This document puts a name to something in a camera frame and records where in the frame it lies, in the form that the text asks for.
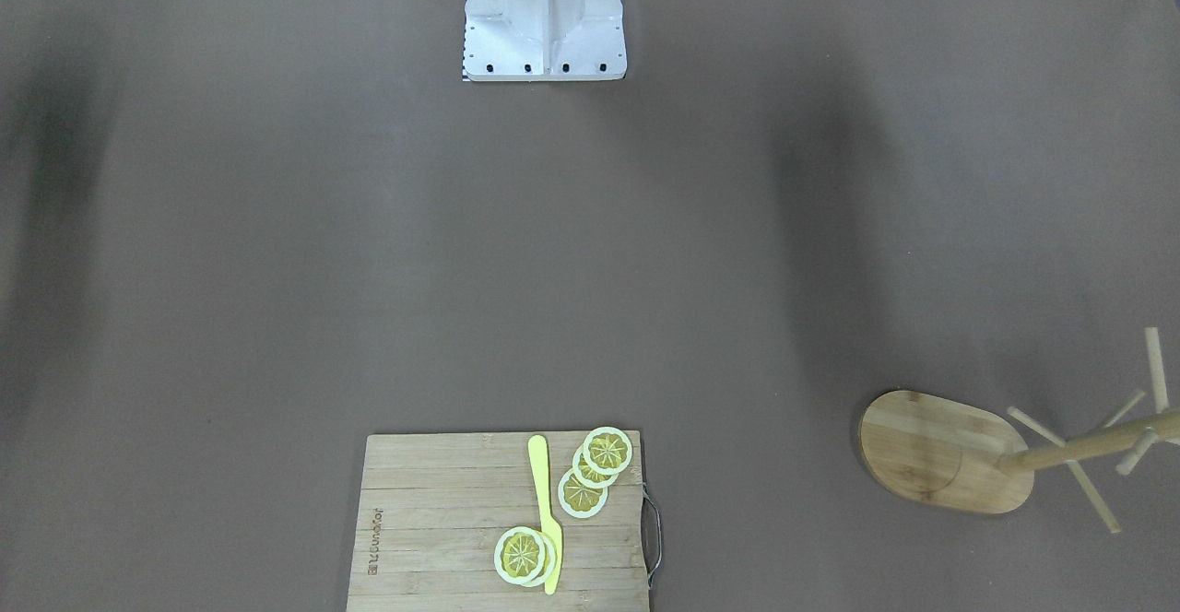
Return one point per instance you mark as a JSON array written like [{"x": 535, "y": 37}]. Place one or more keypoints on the wooden cutting board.
[{"x": 433, "y": 507}]

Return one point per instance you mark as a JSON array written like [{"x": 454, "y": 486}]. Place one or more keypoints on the lemon slice under knife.
[{"x": 550, "y": 554}]

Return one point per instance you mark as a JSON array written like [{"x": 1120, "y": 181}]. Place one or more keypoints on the lemon slice front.
[{"x": 518, "y": 555}]

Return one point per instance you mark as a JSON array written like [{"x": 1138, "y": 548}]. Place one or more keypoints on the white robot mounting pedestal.
[{"x": 544, "y": 41}]

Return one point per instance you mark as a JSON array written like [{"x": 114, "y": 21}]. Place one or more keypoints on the wooden cup rack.
[{"x": 930, "y": 449}]

